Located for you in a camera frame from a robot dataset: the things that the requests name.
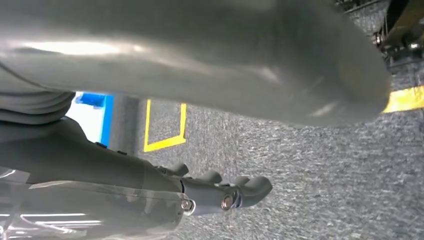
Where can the blue framed white panel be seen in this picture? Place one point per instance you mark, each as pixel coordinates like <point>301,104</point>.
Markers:
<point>106,119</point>

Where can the black wheeled stand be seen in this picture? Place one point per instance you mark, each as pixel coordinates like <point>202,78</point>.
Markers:
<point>400,53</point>

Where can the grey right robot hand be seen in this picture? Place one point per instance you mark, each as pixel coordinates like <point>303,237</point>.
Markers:
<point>198,49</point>

